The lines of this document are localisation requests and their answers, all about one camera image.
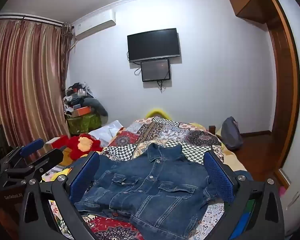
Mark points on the blue denim jeans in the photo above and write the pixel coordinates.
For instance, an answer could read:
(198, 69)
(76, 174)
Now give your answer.
(150, 192)

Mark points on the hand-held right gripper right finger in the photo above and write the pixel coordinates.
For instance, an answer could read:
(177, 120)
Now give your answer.
(218, 177)

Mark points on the striped brown curtain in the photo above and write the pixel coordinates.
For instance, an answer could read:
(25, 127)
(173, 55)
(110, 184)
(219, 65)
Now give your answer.
(25, 80)

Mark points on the pile of clutter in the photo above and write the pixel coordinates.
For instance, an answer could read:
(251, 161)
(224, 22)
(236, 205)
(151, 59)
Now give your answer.
(77, 95)

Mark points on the large black wall television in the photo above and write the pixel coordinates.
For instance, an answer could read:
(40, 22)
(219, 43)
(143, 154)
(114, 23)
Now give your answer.
(153, 45)

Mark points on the grey bag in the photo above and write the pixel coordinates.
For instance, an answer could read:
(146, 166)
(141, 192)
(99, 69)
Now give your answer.
(231, 132)

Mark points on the yellow plush toy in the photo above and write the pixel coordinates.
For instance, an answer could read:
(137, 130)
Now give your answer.
(57, 173)

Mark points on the orange box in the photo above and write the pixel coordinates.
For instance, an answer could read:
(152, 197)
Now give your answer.
(81, 111)

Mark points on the brown sheer curtain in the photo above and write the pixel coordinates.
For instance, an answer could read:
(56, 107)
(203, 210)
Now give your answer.
(66, 50)

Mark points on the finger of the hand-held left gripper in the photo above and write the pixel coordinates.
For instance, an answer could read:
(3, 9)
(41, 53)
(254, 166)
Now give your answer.
(32, 147)
(48, 157)

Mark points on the patchwork printed blanket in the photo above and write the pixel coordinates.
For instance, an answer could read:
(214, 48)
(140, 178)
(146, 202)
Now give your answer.
(130, 140)

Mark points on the small black wall monitor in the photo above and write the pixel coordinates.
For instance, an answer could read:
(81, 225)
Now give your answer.
(155, 70)

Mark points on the curtain rod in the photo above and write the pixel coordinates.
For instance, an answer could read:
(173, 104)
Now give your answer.
(30, 18)

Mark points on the wooden door frame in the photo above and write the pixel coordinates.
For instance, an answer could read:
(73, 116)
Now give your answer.
(285, 80)

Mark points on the red plush toy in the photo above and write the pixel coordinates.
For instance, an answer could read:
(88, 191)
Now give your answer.
(82, 142)

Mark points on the white air conditioner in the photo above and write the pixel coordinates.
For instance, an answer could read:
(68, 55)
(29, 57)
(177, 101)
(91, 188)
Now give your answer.
(95, 25)

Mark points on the white cloth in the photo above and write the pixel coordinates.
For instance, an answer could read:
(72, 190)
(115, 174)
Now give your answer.
(105, 128)

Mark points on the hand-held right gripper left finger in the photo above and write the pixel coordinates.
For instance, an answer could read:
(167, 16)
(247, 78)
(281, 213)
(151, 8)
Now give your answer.
(83, 177)

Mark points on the green patterned box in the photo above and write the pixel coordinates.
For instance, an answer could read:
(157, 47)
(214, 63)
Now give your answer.
(82, 125)

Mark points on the wooden wall cabinet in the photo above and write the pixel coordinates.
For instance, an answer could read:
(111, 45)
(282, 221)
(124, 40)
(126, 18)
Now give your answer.
(247, 0)

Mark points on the yellow pillow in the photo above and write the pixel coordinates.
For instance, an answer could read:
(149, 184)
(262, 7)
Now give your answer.
(157, 112)

